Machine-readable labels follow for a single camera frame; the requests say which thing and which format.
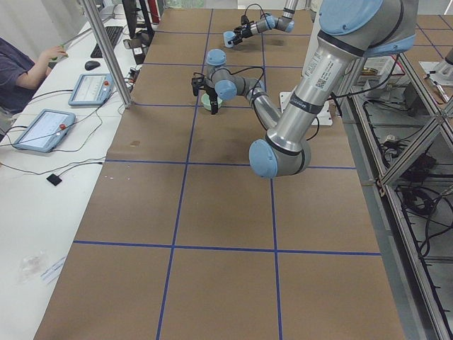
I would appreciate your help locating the near blue teach pendant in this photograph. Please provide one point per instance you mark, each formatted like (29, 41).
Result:
(46, 131)

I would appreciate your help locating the aluminium frame rail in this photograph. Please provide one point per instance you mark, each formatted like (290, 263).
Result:
(404, 127)

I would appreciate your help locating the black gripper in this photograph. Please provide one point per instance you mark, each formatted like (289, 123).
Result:
(211, 93)
(247, 30)

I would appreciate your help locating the aluminium frame post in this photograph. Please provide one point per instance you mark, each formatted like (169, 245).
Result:
(107, 50)

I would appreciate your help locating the clear plastic bag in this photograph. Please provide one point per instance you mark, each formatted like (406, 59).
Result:
(32, 266)

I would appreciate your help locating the blue teach pendant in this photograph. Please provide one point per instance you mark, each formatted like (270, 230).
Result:
(91, 90)
(46, 131)

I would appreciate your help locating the light blue plastic cup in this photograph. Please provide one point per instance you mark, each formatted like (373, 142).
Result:
(229, 38)

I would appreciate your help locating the black computer mouse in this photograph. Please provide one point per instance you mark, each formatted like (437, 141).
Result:
(91, 64)

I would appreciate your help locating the small black square pad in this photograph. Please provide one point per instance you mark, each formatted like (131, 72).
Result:
(54, 179)

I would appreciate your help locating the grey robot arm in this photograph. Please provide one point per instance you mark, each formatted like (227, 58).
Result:
(348, 30)
(266, 22)

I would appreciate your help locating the green plastic tool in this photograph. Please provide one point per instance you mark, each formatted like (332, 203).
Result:
(61, 56)

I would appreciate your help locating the seated person dark shirt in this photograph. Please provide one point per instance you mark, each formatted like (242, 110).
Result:
(22, 76)

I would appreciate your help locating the black monitor stand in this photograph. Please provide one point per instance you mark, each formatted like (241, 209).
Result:
(133, 11)

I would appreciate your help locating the far blue teach pendant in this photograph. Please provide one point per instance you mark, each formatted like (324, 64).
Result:
(91, 90)

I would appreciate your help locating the brown paper table cover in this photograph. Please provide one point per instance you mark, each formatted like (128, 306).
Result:
(181, 240)

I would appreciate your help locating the light green bowl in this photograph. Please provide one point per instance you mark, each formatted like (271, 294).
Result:
(205, 100)

